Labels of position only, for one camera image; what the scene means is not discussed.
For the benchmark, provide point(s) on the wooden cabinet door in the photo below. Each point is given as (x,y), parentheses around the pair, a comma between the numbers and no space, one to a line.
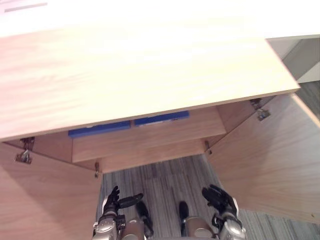
(45,195)
(270,160)

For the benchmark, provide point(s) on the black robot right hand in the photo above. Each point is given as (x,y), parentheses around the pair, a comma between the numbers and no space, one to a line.
(220,200)

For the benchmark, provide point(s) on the silver robot right leg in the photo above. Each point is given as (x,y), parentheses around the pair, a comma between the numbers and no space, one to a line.
(192,222)

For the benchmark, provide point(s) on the left wooden cabinet door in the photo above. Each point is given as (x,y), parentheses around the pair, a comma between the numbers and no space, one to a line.
(45,195)

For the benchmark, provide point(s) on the right wooden cabinet door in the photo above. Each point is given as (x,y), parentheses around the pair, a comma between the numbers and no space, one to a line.
(270,160)

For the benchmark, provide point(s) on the wooden cabinet shelf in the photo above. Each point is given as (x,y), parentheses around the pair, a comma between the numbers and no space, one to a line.
(150,142)

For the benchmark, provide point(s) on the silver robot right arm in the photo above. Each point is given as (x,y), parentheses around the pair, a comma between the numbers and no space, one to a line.
(231,226)

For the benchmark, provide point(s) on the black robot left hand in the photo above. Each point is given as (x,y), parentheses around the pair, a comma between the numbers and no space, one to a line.
(112,201)

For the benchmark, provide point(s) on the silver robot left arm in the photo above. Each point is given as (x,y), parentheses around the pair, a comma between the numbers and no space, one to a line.
(107,226)

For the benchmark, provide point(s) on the silver robot left leg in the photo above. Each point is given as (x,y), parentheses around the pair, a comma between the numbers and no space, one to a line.
(140,222)

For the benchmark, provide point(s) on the metal cabinet door hinge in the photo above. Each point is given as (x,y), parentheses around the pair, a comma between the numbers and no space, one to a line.
(261,110)
(24,151)
(96,170)
(208,147)

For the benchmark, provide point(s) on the silver robot leg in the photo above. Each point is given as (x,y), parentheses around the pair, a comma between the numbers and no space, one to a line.
(140,222)
(192,222)

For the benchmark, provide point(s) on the light wooden office cabinet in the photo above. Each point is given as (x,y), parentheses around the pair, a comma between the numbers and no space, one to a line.
(140,75)

